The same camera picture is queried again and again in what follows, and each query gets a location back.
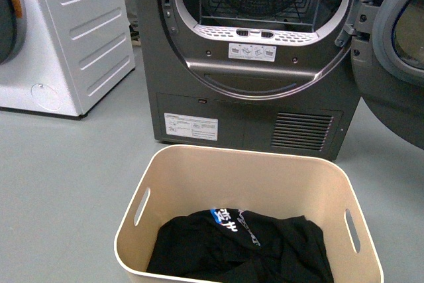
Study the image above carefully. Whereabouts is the beige plastic laundry hamper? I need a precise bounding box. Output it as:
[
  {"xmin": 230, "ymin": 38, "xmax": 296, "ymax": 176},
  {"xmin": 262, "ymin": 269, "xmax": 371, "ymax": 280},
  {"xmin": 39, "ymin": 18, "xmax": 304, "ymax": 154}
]
[{"xmin": 114, "ymin": 145, "xmax": 384, "ymax": 282}]

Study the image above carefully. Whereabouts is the dark grey tumble dryer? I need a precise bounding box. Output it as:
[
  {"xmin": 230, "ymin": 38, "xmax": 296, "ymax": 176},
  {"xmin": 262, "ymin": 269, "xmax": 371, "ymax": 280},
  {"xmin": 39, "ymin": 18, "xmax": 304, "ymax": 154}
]
[{"xmin": 136, "ymin": 0, "xmax": 360, "ymax": 160}]

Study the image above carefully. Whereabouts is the black printed t-shirt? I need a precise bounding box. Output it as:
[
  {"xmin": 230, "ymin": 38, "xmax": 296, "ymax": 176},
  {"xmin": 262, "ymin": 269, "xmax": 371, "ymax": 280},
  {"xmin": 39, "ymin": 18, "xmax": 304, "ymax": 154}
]
[{"xmin": 146, "ymin": 208, "xmax": 335, "ymax": 282}]

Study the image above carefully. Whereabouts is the white washing machine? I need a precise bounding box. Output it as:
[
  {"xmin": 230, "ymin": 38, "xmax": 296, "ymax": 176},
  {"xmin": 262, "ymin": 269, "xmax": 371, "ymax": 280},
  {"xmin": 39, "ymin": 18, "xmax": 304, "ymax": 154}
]
[{"xmin": 1, "ymin": 0, "xmax": 135, "ymax": 117}]

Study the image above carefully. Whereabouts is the grey dryer door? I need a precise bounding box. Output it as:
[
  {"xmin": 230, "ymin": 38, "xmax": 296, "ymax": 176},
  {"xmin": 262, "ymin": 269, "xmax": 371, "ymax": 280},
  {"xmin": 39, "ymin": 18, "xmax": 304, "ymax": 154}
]
[{"xmin": 340, "ymin": 0, "xmax": 423, "ymax": 148}]

